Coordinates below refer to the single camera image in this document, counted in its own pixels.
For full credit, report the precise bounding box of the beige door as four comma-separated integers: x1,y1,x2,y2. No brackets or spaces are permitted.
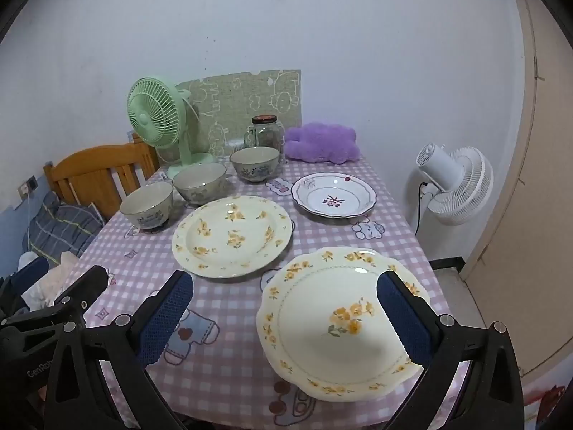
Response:
461,0,573,377

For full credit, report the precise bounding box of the white charging cable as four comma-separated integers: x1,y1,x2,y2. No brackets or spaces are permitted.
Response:
24,192,33,252

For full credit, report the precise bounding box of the purple plush toy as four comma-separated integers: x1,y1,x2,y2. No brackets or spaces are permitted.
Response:
285,122,361,164

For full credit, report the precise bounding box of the wooden bed headboard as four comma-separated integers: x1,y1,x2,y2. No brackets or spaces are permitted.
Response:
43,132,159,221

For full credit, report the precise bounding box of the peach cloth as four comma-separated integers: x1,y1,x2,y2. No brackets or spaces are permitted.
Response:
27,251,81,310

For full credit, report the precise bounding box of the white plate maroon rim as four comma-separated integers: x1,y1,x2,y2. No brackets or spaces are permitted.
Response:
291,172,377,220

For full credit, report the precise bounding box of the green cartoon printed board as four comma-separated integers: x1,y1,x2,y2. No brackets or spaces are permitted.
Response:
174,69,302,155

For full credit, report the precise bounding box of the green desk fan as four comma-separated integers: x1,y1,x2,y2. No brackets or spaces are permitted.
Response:
126,76,216,179

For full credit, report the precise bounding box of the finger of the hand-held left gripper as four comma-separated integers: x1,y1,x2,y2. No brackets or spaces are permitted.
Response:
0,256,50,319
54,265,109,323

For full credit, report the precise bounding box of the glass jar dark lid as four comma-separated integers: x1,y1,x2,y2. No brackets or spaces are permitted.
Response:
244,115,286,162

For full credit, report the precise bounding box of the black fan cable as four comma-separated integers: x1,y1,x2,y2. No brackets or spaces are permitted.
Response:
414,181,426,236

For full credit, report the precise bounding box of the pink checked tablecloth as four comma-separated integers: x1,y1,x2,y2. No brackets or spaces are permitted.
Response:
63,154,471,426

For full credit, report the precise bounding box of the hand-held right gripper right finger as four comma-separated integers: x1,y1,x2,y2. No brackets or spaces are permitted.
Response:
377,270,524,430

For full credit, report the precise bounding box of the white standing fan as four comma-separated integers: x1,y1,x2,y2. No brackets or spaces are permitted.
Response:
415,142,494,227

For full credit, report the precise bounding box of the grey plaid pillow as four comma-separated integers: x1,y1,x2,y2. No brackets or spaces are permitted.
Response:
28,199,105,269

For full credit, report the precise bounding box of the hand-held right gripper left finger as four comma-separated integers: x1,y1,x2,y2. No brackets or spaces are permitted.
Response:
45,270,195,430

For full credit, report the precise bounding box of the grey-green floral ceramic bowl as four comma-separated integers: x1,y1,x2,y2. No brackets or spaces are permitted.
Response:
230,147,281,183
172,162,227,207
119,182,174,232

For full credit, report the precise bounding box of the scalloped yellow floral plate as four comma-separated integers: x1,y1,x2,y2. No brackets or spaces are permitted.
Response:
256,246,431,403

